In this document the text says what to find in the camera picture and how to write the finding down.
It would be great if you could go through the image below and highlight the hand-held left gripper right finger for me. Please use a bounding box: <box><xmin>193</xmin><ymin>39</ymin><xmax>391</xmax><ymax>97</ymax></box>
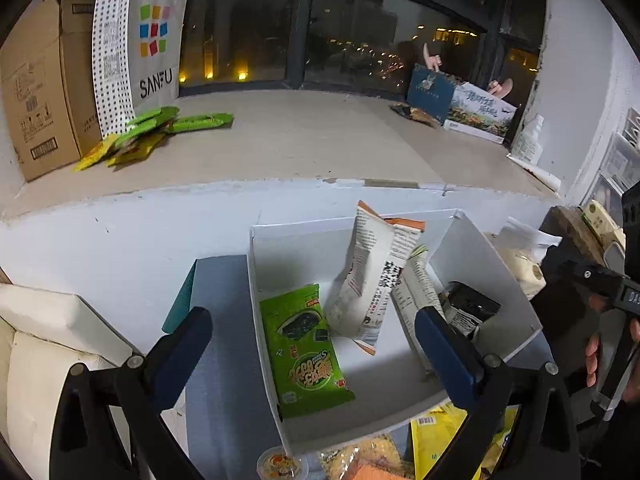
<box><xmin>414</xmin><ymin>306</ymin><xmax>581</xmax><ymax>480</ymax></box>

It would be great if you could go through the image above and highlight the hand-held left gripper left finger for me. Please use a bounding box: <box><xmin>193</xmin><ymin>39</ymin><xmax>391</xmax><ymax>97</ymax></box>
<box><xmin>49</xmin><ymin>306</ymin><xmax>213</xmax><ymax>480</ymax></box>

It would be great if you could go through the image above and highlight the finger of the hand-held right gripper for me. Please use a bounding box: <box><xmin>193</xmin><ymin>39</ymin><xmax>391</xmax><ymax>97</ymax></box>
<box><xmin>557</xmin><ymin>256</ymin><xmax>621</xmax><ymax>306</ymax></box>

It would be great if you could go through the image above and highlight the black snack packet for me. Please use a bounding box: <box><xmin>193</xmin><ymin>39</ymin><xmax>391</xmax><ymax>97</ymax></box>
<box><xmin>440</xmin><ymin>281</ymin><xmax>502</xmax><ymax>339</ymax></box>

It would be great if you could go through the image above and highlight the white cardboard box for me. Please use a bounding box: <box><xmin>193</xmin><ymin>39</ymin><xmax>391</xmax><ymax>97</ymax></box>
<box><xmin>248</xmin><ymin>208</ymin><xmax>543</xmax><ymax>456</ymax></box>

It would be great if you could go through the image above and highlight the narrow white snack packet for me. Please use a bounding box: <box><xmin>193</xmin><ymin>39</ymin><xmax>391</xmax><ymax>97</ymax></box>
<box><xmin>391</xmin><ymin>245</ymin><xmax>447</xmax><ymax>378</ymax></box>

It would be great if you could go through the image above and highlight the yellow snack packet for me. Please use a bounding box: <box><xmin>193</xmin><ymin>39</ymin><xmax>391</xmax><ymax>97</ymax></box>
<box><xmin>410</xmin><ymin>402</ymin><xmax>519</xmax><ymax>480</ymax></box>

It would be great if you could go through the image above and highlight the white orange-topped snack bag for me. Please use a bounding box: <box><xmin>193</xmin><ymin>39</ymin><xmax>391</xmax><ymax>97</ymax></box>
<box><xmin>382</xmin><ymin>216</ymin><xmax>427</xmax><ymax>306</ymax></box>

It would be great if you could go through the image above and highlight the large white snack bag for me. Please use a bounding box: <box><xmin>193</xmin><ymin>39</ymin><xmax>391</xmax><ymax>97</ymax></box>
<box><xmin>324</xmin><ymin>200</ymin><xmax>397</xmax><ymax>357</ymax></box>

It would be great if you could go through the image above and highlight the green seaweed snack packet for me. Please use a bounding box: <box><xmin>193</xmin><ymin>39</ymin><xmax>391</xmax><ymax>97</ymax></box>
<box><xmin>259</xmin><ymin>283</ymin><xmax>356</xmax><ymax>420</ymax></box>

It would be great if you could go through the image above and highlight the orange snack packet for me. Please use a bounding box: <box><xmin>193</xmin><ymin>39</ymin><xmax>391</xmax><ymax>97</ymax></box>
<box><xmin>344</xmin><ymin>460</ymin><xmax>406</xmax><ymax>480</ymax></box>

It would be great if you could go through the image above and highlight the cracker snack packet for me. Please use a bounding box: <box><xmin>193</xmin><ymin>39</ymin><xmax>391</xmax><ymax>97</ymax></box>
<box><xmin>319</xmin><ymin>435</ymin><xmax>416</xmax><ymax>480</ymax></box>

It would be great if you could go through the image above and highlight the jelly cup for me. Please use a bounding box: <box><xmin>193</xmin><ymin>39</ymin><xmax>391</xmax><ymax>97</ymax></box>
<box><xmin>256</xmin><ymin>447</ymin><xmax>310</xmax><ymax>480</ymax></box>

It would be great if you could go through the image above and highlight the person's right hand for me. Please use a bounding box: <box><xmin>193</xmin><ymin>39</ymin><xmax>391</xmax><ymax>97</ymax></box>
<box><xmin>585</xmin><ymin>296</ymin><xmax>640</xmax><ymax>389</ymax></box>

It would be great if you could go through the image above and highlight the wooden side shelf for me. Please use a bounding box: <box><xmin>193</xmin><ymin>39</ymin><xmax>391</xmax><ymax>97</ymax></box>
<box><xmin>540</xmin><ymin>205</ymin><xmax>608</xmax><ymax>272</ymax></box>

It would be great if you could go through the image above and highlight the small yellow green box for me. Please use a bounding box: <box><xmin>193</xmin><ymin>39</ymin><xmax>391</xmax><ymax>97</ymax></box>
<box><xmin>581</xmin><ymin>199</ymin><xmax>627</xmax><ymax>250</ymax></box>

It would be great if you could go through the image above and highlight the blue tablecloth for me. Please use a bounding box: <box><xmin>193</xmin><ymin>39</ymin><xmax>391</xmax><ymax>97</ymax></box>
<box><xmin>184</xmin><ymin>255</ymin><xmax>557</xmax><ymax>480</ymax></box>

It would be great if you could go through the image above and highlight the white wet wipes pack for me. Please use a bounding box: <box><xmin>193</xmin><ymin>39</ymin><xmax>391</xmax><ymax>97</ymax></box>
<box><xmin>492</xmin><ymin>216</ymin><xmax>564</xmax><ymax>261</ymax></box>

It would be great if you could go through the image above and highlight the white tube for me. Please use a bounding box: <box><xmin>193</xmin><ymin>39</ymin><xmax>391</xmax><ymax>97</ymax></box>
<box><xmin>506</xmin><ymin>154</ymin><xmax>562</xmax><ymax>194</ymax></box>

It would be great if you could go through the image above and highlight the clear plastic drawer organizer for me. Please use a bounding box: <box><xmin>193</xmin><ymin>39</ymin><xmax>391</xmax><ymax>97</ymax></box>
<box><xmin>592</xmin><ymin>109</ymin><xmax>640</xmax><ymax>207</ymax></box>

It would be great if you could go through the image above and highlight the white leather sofa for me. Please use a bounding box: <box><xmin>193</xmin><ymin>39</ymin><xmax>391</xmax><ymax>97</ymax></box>
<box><xmin>0</xmin><ymin>282</ymin><xmax>151</xmax><ymax>480</ymax></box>

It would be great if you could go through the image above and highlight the white plastic bottle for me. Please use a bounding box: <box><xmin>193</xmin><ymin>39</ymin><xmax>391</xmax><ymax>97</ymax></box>
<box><xmin>510</xmin><ymin>114</ymin><xmax>546</xmax><ymax>166</ymax></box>

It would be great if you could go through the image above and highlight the landscape printed tissue box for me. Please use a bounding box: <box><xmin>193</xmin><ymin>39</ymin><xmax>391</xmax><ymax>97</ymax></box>
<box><xmin>443</xmin><ymin>81</ymin><xmax>519</xmax><ymax>144</ymax></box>

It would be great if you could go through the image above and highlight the yellow sachet packet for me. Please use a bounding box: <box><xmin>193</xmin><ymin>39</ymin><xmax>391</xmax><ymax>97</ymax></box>
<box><xmin>74</xmin><ymin>133</ymin><xmax>122</xmax><ymax>173</ymax></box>
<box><xmin>106</xmin><ymin>132</ymin><xmax>169</xmax><ymax>168</ymax></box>

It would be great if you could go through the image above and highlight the green sachet packet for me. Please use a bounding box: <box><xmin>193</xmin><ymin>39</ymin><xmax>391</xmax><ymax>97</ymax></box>
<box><xmin>114</xmin><ymin>119</ymin><xmax>174</xmax><ymax>150</ymax></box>
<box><xmin>167</xmin><ymin>112</ymin><xmax>234</xmax><ymax>135</ymax></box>
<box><xmin>126</xmin><ymin>106</ymin><xmax>181</xmax><ymax>132</ymax></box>

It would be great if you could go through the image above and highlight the dark snack wrapper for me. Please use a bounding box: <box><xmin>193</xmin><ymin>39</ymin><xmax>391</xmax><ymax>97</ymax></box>
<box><xmin>390</xmin><ymin>102</ymin><xmax>442</xmax><ymax>129</ymax></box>

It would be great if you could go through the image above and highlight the dark blue gift box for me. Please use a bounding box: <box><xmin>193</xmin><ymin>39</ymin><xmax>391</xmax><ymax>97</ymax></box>
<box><xmin>406</xmin><ymin>63</ymin><xmax>457</xmax><ymax>125</ymax></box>

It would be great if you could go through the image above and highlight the brown cardboard box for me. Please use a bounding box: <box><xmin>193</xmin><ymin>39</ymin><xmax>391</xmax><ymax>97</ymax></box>
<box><xmin>0</xmin><ymin>0</ymin><xmax>104</xmax><ymax>183</ymax></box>

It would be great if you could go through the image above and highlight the white dotted shopping bag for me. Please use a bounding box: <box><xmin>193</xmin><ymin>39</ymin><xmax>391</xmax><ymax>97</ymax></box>
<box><xmin>92</xmin><ymin>0</ymin><xmax>197</xmax><ymax>139</ymax></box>

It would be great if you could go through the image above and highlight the black window frame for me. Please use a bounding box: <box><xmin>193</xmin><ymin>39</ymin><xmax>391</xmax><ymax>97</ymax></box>
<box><xmin>177</xmin><ymin>0</ymin><xmax>547</xmax><ymax>107</ymax></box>

